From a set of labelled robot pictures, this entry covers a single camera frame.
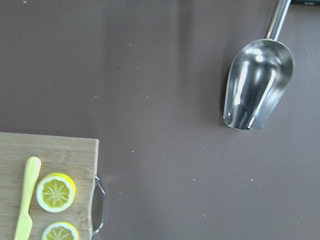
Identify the lemon slice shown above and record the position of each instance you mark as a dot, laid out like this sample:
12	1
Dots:
60	231

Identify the metal scoop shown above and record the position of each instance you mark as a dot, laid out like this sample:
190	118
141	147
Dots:
258	77

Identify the lemon half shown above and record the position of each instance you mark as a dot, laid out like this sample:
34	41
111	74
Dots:
55	192

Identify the wooden cutting board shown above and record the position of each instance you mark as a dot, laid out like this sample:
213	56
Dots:
73	156

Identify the yellow plastic knife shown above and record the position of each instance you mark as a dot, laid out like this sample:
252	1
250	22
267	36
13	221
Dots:
25	222

